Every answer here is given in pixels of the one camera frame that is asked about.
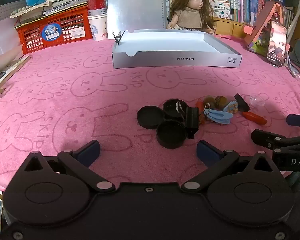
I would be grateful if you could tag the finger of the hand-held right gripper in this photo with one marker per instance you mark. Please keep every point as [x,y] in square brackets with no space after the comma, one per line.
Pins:
[265,136]
[298,120]

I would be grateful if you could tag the white pencil print box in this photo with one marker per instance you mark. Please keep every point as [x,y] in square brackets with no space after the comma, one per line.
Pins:
[221,8]

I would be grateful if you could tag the black round container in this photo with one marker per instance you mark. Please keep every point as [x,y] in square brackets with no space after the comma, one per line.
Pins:
[170,133]

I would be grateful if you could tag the grey cardboard box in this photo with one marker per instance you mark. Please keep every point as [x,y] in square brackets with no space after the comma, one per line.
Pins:
[165,42]

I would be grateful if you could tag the large black binder clip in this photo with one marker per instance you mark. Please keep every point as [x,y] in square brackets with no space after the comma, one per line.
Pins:
[192,121]

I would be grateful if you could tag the clear plastic piece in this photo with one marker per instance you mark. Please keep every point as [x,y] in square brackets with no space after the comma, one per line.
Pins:
[257,100]

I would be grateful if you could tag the brown-haired baby doll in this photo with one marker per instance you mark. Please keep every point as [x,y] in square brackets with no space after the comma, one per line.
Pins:
[190,12]

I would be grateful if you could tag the brown fuzzy ball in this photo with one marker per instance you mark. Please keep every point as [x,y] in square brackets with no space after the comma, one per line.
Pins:
[209,100]

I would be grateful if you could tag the small black binder clip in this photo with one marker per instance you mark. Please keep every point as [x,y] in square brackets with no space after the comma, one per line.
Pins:
[118,38]

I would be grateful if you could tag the dark brown walnut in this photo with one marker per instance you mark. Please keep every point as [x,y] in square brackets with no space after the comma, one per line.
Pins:
[221,102]

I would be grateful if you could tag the grey grid cutting mat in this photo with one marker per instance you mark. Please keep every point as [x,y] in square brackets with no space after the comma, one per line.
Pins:
[2,16]

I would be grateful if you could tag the wooden drawer shelf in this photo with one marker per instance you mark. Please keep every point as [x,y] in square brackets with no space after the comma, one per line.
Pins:
[230,27]

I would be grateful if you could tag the red plastic crate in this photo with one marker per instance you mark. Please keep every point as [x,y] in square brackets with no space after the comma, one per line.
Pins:
[72,27]

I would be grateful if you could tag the blue beaded hair clip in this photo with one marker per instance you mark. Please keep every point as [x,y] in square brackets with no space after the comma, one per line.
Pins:
[231,107]

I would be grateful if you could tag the black triangular clip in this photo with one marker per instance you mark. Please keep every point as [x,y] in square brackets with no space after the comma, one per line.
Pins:
[241,103]

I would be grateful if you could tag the pink bunny print blanket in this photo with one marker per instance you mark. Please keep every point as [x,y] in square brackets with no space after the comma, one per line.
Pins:
[65,92]

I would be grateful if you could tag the black round lid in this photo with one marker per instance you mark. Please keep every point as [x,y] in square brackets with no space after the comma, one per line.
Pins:
[150,116]
[170,107]

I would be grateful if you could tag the translucent plastic clipboard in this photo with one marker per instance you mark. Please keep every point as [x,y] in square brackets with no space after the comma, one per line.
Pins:
[135,5]

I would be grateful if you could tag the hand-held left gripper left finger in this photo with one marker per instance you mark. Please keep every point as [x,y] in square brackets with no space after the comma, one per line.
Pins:
[88,152]

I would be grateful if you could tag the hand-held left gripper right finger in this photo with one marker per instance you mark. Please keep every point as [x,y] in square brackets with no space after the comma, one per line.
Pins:
[208,152]

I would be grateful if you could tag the white paper sheet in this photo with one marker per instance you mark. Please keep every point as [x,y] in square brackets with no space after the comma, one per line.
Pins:
[2,37]

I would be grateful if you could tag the red soda can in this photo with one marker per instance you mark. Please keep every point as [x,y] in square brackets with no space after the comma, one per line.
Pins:
[96,2]

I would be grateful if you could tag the white paper cup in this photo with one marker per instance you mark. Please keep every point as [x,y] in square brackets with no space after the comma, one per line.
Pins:
[98,27]

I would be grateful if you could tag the orange red plastic toy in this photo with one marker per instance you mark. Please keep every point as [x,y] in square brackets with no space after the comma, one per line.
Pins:
[255,118]

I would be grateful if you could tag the smartphone on pink stand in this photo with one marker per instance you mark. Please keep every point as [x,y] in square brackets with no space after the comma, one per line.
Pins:
[263,20]

